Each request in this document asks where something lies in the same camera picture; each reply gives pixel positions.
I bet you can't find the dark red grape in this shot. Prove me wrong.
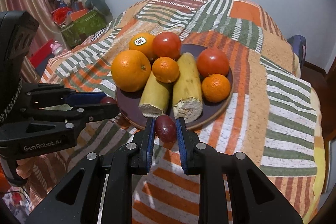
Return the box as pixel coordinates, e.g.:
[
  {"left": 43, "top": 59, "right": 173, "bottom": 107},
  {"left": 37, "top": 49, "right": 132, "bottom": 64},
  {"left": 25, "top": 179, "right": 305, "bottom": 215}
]
[
  {"left": 100, "top": 96, "right": 117, "bottom": 105},
  {"left": 154, "top": 115, "right": 177, "bottom": 143}
]

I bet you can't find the large orange without sticker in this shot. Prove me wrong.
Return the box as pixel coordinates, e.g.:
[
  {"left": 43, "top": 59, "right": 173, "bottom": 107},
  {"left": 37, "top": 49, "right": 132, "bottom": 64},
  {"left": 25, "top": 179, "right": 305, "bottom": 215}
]
[{"left": 111, "top": 50, "right": 151, "bottom": 93}]

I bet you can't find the long yellow banana piece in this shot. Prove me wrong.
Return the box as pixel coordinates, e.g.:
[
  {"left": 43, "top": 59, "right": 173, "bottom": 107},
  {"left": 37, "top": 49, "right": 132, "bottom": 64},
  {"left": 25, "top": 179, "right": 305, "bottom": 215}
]
[{"left": 138, "top": 72, "right": 171, "bottom": 118}]

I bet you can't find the short yellow banana piece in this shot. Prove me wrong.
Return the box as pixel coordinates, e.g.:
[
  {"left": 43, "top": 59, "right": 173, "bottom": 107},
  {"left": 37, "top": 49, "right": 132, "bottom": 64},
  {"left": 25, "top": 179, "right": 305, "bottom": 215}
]
[{"left": 172, "top": 52, "right": 203, "bottom": 123}]

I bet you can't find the large orange with Dole sticker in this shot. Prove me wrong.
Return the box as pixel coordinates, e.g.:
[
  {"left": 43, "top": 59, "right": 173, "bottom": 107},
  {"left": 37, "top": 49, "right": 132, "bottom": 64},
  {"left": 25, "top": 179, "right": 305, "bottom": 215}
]
[{"left": 129, "top": 32, "right": 156, "bottom": 61}]

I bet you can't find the small mandarin orange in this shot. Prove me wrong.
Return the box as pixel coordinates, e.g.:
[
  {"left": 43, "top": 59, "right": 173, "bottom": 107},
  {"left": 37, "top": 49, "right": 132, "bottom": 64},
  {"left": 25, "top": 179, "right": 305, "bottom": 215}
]
[
  {"left": 152, "top": 57, "right": 180, "bottom": 84},
  {"left": 201, "top": 74, "right": 231, "bottom": 103}
]

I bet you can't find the red tomato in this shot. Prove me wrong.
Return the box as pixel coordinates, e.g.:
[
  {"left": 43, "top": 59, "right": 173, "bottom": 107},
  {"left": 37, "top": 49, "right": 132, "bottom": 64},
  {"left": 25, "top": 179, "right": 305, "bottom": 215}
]
[
  {"left": 197, "top": 48, "right": 230, "bottom": 78},
  {"left": 153, "top": 32, "right": 182, "bottom": 59}
]

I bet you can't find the person's left hand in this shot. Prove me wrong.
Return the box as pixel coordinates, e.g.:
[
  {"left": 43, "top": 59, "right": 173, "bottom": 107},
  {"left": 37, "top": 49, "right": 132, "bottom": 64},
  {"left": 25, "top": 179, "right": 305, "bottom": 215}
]
[{"left": 16, "top": 157, "right": 37, "bottom": 179}]

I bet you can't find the purple round plate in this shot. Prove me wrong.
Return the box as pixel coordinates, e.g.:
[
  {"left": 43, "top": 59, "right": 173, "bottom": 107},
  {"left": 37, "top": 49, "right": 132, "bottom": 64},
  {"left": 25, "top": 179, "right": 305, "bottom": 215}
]
[{"left": 115, "top": 44, "right": 234, "bottom": 130}]

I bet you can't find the pink toy figure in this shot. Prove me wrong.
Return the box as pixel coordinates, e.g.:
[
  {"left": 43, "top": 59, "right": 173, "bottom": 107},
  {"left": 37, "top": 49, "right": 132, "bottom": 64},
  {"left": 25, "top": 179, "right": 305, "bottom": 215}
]
[{"left": 50, "top": 40, "right": 64, "bottom": 56}]

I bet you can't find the patchwork striped bedspread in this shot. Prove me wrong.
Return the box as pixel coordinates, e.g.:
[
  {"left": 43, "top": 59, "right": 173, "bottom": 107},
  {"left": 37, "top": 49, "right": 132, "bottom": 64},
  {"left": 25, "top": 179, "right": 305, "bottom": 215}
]
[{"left": 26, "top": 0, "right": 325, "bottom": 223}]

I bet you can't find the brown wooden door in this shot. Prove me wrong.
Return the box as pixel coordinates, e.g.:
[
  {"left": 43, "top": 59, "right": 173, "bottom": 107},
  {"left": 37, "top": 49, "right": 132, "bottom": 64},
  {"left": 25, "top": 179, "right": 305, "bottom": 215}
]
[{"left": 301, "top": 60, "right": 335, "bottom": 193}]

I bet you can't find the blue bag behind bed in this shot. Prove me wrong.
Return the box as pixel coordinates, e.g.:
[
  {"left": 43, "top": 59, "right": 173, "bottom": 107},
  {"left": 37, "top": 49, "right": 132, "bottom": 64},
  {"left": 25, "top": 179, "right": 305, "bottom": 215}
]
[{"left": 287, "top": 35, "right": 306, "bottom": 68}]

